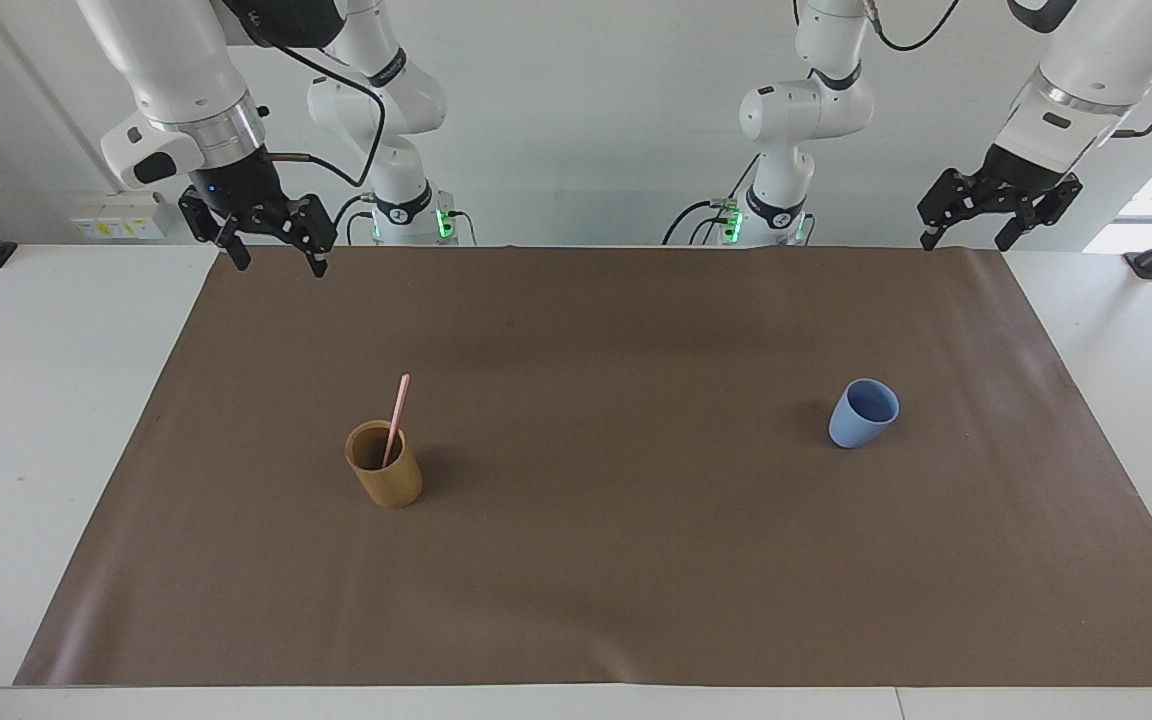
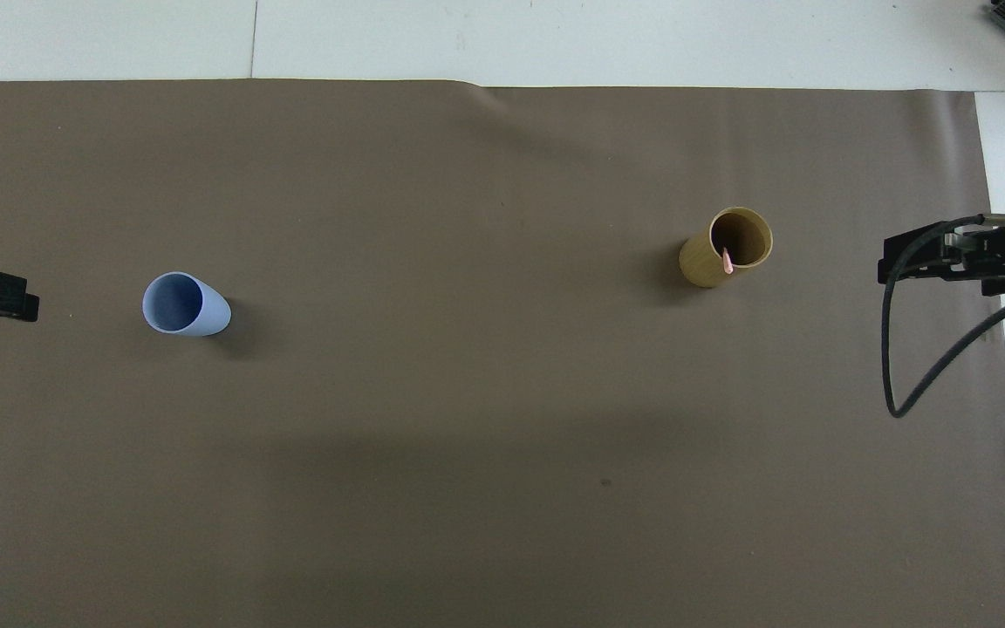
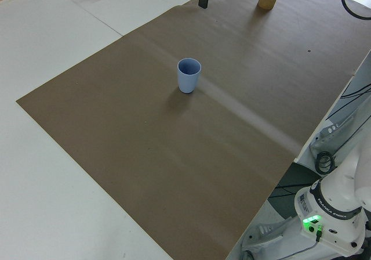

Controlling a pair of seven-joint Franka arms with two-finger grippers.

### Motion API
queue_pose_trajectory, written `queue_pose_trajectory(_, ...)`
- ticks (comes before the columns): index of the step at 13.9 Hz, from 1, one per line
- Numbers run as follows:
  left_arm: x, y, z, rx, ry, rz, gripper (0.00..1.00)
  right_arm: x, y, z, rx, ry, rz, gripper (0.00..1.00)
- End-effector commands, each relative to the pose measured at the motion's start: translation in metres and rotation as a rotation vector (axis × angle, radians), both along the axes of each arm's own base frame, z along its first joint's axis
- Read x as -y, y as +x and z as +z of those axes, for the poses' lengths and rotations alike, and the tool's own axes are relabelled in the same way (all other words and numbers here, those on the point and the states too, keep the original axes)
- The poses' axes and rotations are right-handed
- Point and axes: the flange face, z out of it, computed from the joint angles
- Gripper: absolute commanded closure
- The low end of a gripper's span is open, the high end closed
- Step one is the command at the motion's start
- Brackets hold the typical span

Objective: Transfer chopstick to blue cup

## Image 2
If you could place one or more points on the pink chopstick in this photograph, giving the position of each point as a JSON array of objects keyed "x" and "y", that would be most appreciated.
[{"x": 727, "y": 261}]

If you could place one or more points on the bamboo cup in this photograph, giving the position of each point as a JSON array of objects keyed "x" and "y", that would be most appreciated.
[{"x": 701, "y": 266}]

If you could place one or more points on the blue cup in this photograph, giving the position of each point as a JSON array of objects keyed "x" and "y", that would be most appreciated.
[{"x": 184, "y": 305}]

